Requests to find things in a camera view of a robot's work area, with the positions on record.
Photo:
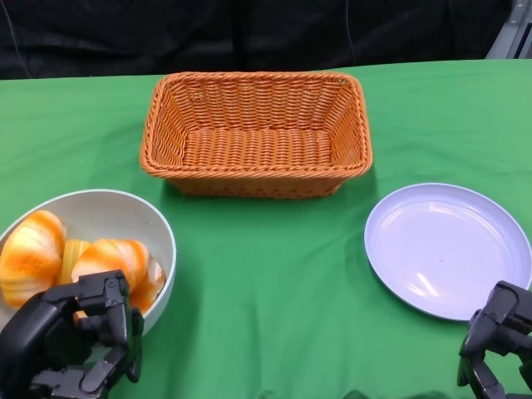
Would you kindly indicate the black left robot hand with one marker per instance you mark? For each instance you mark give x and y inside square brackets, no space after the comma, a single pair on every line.
[41,332]

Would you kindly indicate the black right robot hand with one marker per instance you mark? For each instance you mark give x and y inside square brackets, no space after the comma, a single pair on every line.
[503,328]

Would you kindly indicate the striped crescent toy bread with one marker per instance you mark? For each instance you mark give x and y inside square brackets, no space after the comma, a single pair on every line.
[116,257]

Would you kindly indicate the pale grey-green bowl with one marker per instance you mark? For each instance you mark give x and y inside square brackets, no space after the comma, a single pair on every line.
[112,212]

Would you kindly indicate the yellow toy cake slice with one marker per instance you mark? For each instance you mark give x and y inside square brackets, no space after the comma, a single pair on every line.
[72,255]

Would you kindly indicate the lilac plate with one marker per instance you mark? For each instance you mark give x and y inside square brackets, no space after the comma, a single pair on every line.
[440,249]

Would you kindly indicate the orange wicker basket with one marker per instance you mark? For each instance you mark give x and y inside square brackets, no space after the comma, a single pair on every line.
[257,149]

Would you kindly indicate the green tablecloth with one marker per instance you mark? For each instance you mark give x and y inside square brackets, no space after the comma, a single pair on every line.
[266,270]

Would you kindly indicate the black backdrop curtain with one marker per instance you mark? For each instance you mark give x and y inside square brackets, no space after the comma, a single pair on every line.
[249,33]

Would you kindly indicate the grey aluminium frame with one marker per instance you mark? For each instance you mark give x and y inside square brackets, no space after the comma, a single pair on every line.
[513,33]

